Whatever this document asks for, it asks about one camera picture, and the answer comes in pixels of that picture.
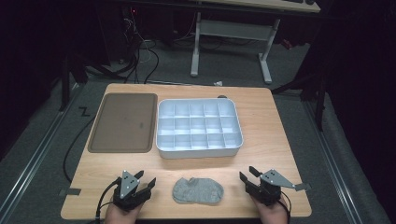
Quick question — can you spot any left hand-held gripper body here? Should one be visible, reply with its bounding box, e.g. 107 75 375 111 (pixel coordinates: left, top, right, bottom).
112 169 153 213

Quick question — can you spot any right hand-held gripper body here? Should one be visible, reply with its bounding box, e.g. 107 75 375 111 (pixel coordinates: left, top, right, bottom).
244 169 295 207

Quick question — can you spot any grey sock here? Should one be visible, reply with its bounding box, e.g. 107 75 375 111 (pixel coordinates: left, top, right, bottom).
172 176 225 206

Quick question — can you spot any person's right hand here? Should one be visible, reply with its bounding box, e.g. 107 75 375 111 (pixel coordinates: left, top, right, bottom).
249 195 290 224

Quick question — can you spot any person's left hand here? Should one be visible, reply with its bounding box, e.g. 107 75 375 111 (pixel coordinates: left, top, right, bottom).
104 202 143 224

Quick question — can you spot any grey tape strip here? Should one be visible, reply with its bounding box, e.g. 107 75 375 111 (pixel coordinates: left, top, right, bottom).
293 182 313 192
58 187 82 197

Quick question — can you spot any brown flat tray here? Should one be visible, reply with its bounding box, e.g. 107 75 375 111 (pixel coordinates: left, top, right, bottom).
87 91 159 154

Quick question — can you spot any white divided storage box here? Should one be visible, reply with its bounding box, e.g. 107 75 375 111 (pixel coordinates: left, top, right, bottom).
155 97 245 160

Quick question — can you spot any black metal stand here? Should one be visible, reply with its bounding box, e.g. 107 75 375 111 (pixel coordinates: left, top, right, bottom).
270 60 330 133
58 50 90 113

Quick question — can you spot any white-legged wooden desk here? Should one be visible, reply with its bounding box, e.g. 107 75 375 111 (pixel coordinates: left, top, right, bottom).
189 0 322 85

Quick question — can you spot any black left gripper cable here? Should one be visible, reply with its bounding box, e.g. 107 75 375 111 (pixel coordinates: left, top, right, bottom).
94 177 121 224

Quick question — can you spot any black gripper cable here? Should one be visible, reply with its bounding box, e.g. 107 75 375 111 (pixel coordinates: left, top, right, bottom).
94 177 121 224
277 189 292 224

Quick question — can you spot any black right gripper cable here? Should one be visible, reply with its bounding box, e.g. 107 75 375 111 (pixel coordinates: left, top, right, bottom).
277 189 292 224

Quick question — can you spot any black floor cable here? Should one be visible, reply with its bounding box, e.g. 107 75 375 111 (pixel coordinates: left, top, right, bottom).
63 114 98 184

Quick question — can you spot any metal floor rail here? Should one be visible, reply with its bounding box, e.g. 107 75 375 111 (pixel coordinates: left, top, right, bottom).
0 83 82 220
302 98 366 224

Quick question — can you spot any bundle of black cables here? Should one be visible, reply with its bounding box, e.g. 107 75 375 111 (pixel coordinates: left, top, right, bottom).
120 17 161 85

